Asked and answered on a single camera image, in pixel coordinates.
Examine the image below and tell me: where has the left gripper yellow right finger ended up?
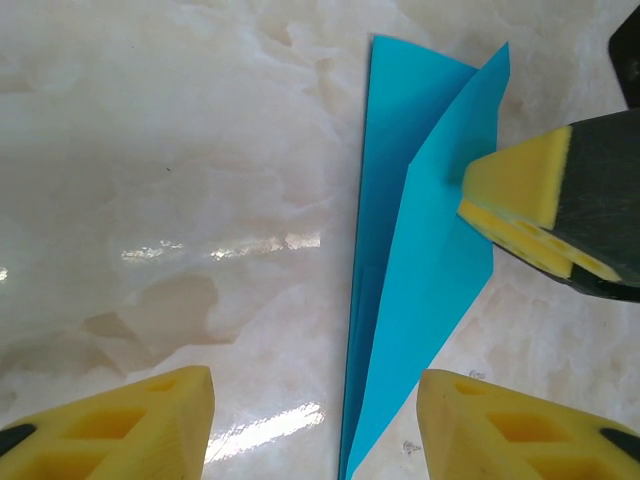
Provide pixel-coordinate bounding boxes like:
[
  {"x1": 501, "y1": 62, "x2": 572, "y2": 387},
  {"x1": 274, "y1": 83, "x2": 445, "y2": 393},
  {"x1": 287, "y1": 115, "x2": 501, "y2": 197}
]
[{"x1": 416, "y1": 368, "x2": 640, "y2": 480}]

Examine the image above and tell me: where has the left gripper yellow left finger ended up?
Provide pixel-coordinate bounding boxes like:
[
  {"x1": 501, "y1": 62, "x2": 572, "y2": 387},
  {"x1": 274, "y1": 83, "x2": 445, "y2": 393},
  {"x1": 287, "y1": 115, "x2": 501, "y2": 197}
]
[{"x1": 0, "y1": 365, "x2": 216, "y2": 480}]

